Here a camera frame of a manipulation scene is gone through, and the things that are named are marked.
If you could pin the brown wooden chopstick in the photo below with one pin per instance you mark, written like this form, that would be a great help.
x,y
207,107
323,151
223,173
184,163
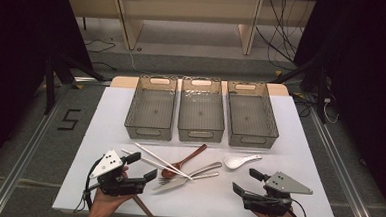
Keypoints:
x,y
144,207

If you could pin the beige wooden desk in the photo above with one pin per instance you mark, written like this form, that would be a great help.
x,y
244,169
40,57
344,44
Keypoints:
x,y
186,8

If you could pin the yellow tape piece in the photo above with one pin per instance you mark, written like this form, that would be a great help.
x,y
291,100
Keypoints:
x,y
78,86
278,73

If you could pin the short aluminium rail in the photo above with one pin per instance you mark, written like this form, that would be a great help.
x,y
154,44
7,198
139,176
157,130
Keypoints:
x,y
92,80

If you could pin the black metal stand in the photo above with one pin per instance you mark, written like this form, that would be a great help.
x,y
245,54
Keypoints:
x,y
50,87
322,95

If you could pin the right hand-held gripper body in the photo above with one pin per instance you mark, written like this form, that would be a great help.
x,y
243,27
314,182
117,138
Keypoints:
x,y
285,183

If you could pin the brown wooden spoon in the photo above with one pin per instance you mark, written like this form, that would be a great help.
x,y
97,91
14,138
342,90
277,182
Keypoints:
x,y
186,160

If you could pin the white ceramic spoon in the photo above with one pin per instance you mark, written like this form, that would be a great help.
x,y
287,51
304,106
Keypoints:
x,y
233,163

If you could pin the white table mat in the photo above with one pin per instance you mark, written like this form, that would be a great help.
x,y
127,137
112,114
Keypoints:
x,y
209,202

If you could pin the long aluminium rail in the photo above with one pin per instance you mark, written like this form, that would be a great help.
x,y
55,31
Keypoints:
x,y
17,172
344,176

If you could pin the clear grey plastic bin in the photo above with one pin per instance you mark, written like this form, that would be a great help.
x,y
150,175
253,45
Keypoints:
x,y
152,114
200,117
250,120

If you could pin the black curtain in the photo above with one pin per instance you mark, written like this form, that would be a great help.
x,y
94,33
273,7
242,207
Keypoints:
x,y
367,64
17,46

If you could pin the person's left hand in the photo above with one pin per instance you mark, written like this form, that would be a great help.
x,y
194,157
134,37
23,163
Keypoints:
x,y
104,207

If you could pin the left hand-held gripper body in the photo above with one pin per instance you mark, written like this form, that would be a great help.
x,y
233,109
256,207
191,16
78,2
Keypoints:
x,y
109,162

